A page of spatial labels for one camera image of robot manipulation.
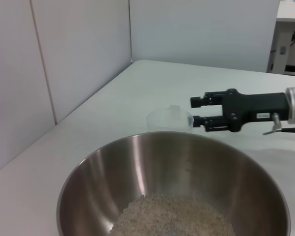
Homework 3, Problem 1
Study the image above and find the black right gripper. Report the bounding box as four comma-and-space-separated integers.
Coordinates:
190, 88, 291, 133

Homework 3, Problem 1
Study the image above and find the clear plastic measuring cup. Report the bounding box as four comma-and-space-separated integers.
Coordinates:
146, 104, 194, 135

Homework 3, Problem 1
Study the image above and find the stainless steel mixing bowl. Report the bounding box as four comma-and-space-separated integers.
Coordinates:
56, 131, 292, 236

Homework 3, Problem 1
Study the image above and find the small clear plastic cup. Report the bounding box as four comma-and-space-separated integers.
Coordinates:
110, 193, 236, 236

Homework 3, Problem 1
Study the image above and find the right gripper silver cable connector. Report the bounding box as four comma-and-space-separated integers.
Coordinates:
262, 112, 295, 136

